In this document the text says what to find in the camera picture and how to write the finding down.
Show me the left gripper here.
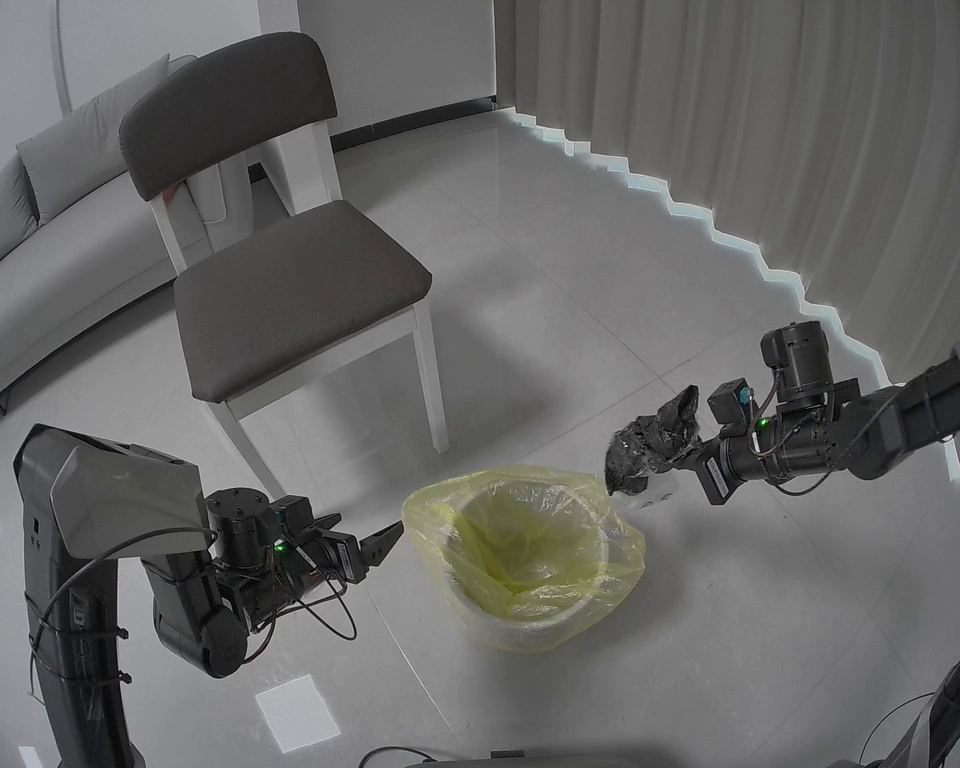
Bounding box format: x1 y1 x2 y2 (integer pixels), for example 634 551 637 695
297 513 407 591

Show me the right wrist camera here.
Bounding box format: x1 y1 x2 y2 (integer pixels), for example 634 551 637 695
708 381 755 426

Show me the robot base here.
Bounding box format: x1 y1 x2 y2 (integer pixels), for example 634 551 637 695
401 748 856 768

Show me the white curtain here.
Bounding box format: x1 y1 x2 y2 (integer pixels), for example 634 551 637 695
492 0 960 391

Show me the black plastic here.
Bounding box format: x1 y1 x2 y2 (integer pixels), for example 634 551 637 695
603 386 706 497

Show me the black cable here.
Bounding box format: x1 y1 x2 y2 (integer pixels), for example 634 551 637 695
247 583 358 663
362 744 430 768

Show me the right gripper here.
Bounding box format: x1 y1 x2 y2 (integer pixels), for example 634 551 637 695
696 435 778 508

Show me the grey cushioned white chair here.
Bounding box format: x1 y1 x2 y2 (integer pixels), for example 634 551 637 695
118 32 451 492

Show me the pale grey cushion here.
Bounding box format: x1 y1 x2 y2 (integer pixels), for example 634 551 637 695
16 52 174 226
0 146 40 260

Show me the white trash bin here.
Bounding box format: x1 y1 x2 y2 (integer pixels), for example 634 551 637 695
442 480 612 651

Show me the pale grey sofa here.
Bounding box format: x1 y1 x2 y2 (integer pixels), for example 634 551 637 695
0 52 264 414

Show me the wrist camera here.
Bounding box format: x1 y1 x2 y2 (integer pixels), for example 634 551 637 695
708 381 755 426
271 495 317 535

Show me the yellow plastic bag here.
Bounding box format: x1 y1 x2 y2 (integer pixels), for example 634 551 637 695
401 463 648 652

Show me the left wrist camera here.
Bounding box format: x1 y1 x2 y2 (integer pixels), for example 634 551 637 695
271 495 317 535

